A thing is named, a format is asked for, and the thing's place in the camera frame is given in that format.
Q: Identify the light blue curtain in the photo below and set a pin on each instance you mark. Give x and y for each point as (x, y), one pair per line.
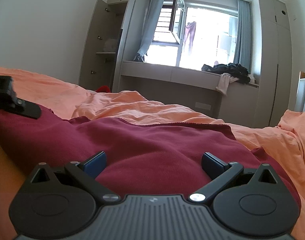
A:
(243, 40)
(152, 17)

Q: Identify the orange duvet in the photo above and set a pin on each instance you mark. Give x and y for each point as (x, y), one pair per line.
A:
(285, 142)

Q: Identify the right light blue curtain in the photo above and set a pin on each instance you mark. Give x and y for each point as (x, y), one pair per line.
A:
(243, 40)

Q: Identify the left light blue curtain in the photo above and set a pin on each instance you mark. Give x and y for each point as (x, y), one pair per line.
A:
(152, 17)

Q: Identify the grey padded headboard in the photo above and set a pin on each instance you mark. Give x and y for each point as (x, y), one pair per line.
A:
(300, 97)

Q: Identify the maroon long sleeve shirt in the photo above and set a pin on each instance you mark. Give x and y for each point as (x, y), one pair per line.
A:
(141, 159)

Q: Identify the grey open wardrobe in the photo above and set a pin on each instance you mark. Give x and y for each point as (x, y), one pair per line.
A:
(100, 68)

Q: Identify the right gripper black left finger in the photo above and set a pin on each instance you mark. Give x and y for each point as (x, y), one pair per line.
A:
(84, 174)

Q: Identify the white garment hanging off bench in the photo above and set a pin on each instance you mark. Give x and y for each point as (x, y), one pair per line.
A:
(224, 81)

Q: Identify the dark clothes pile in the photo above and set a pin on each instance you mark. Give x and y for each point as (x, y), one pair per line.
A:
(234, 69)

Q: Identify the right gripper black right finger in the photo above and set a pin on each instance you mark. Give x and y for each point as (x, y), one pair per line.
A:
(221, 175)

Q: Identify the purple garment outside window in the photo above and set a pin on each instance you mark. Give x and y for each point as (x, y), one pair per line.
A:
(189, 34)

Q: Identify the red plush object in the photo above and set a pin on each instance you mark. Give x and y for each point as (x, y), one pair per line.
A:
(103, 89)

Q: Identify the tall grey closet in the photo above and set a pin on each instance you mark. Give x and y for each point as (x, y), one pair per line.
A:
(271, 60)

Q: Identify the grey window bench cabinet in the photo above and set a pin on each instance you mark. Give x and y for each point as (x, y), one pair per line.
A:
(191, 88)

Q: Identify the open brown window sash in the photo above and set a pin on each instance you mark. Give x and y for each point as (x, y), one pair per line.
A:
(176, 19)

